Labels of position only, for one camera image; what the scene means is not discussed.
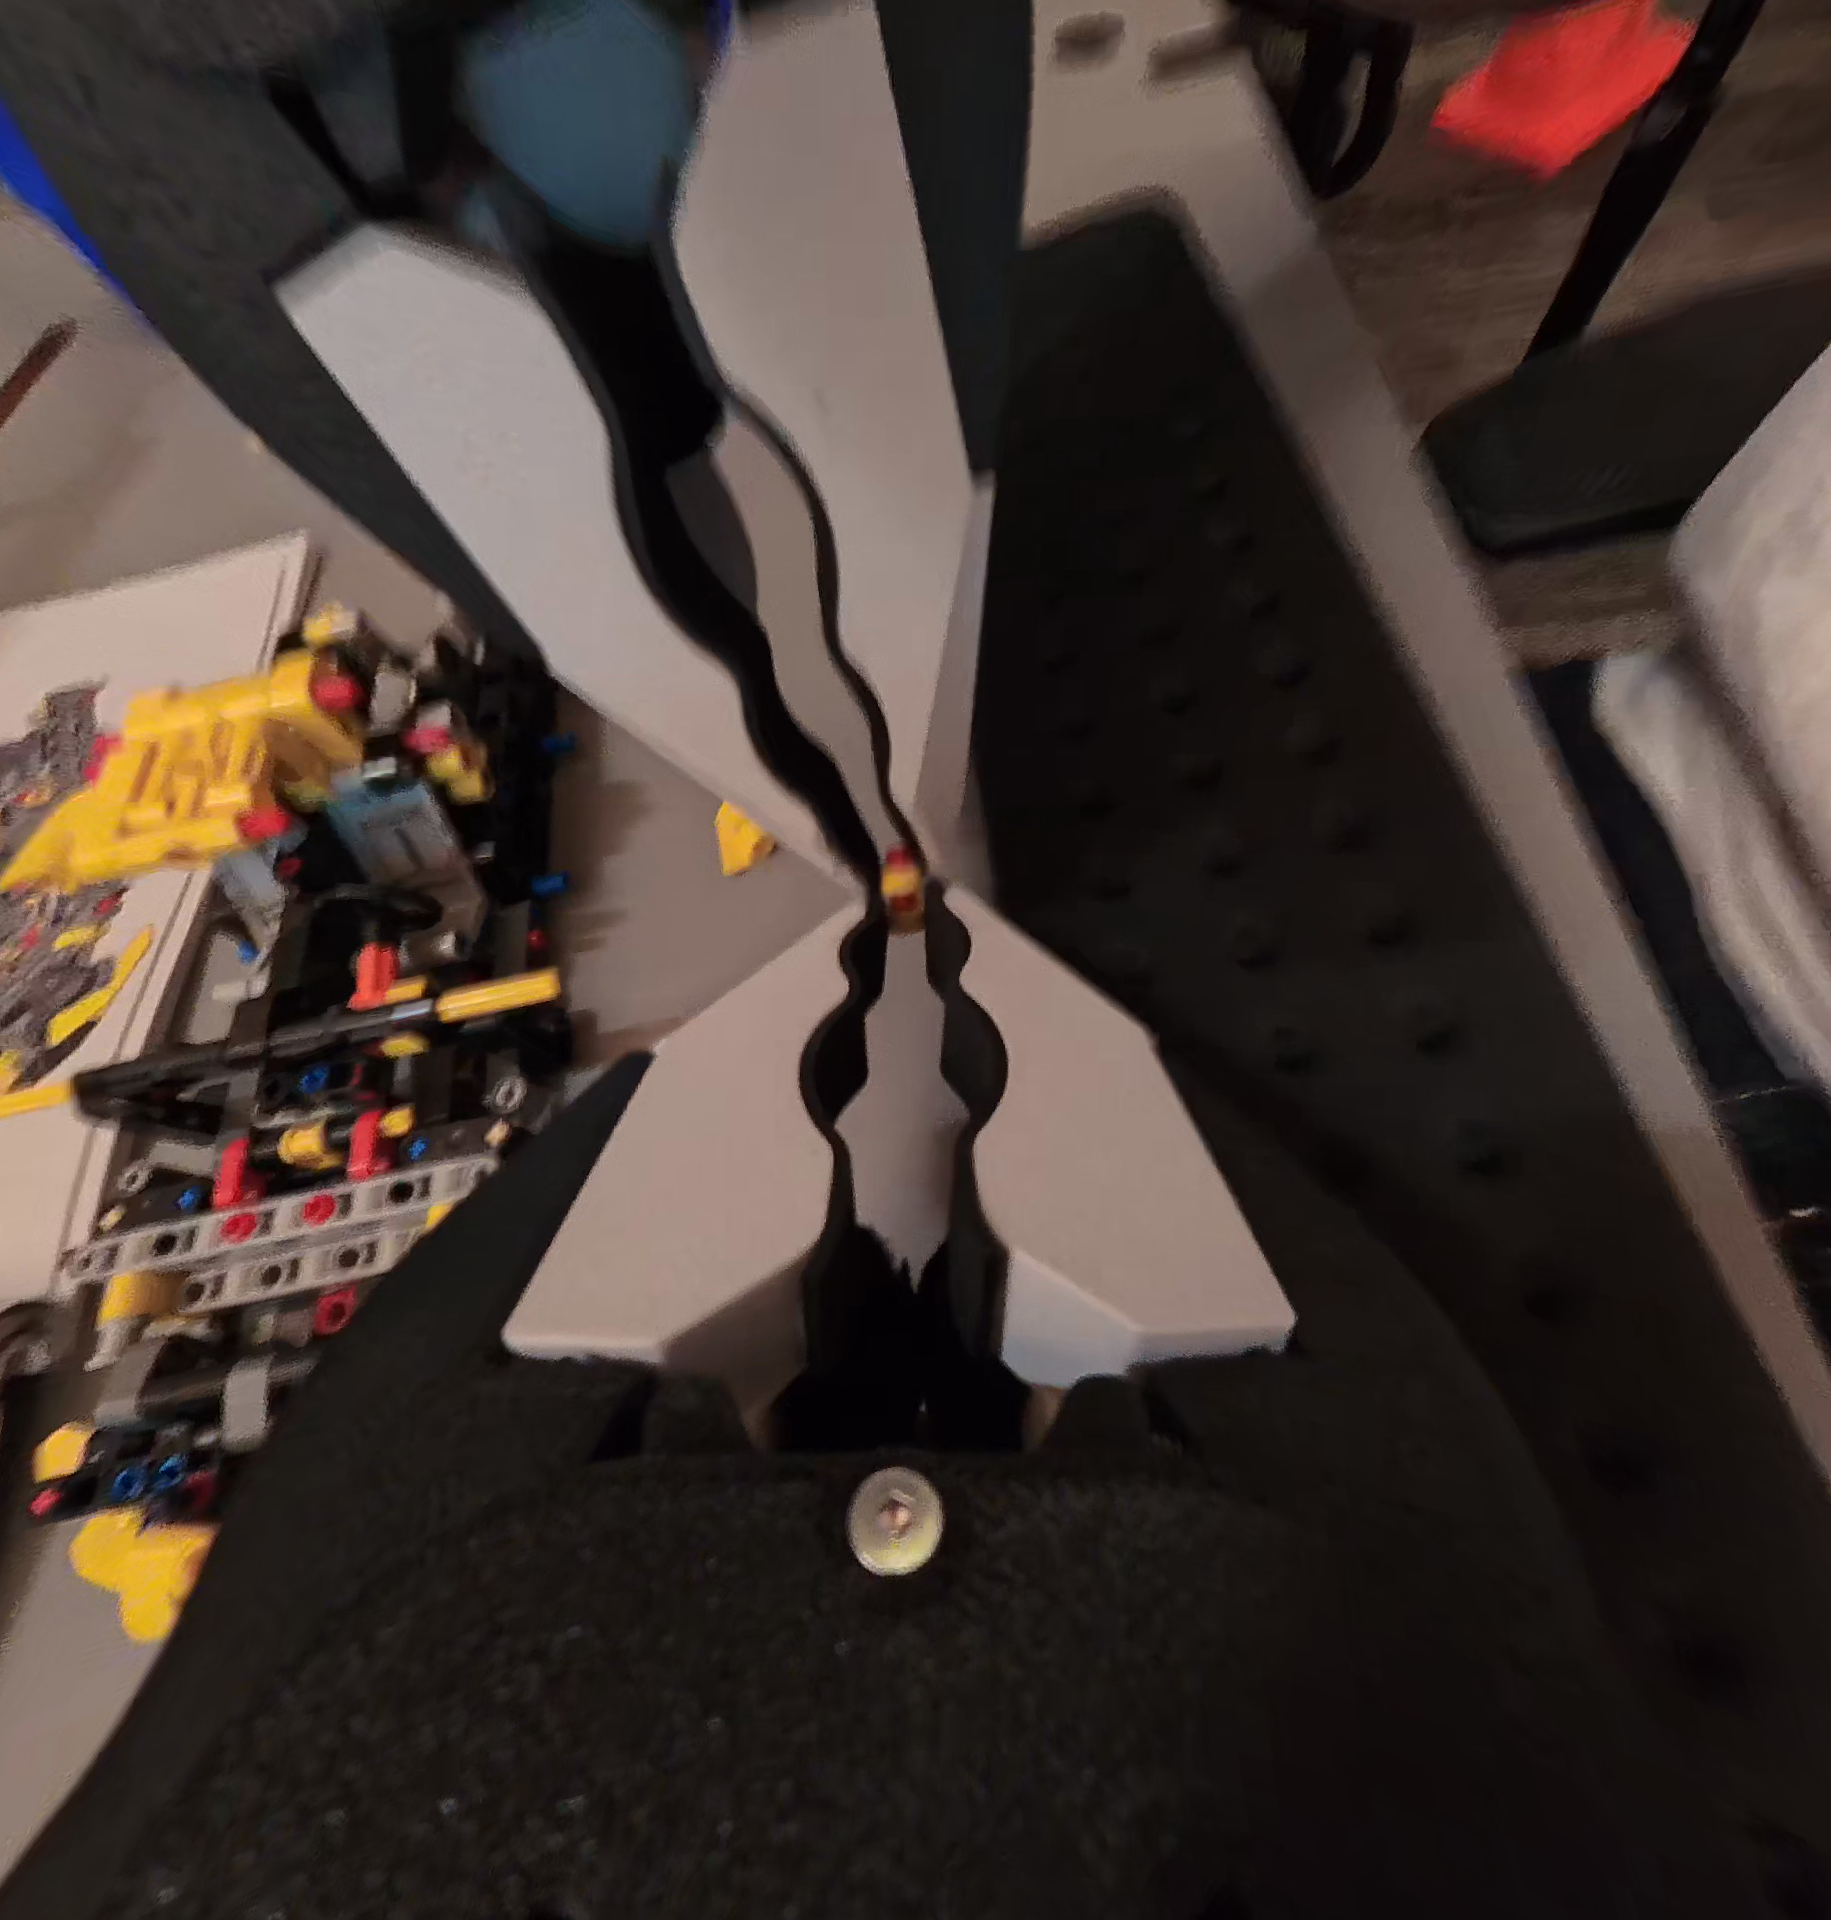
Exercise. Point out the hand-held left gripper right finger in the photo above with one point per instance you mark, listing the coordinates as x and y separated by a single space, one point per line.
1142 1201

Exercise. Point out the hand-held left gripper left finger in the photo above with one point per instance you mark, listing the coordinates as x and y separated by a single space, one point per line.
676 1201

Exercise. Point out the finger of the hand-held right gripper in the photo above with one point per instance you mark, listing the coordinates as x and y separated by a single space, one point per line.
481 421
855 300

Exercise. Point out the yellow lego pin connector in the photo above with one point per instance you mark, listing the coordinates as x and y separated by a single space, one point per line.
743 843

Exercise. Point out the lego car chassis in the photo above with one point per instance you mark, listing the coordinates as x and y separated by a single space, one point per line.
331 1051

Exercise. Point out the yellow lego beam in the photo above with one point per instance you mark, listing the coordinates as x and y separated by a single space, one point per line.
903 896

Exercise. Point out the lego instruction booklet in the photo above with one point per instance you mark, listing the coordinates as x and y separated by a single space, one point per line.
46 661

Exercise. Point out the black dotted floor mat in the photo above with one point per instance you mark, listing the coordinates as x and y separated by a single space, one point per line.
1304 901

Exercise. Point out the black sign stand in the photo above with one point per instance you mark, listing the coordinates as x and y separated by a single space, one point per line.
1575 435

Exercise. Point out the orange traffic cone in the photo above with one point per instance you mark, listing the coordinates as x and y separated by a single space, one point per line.
1560 82

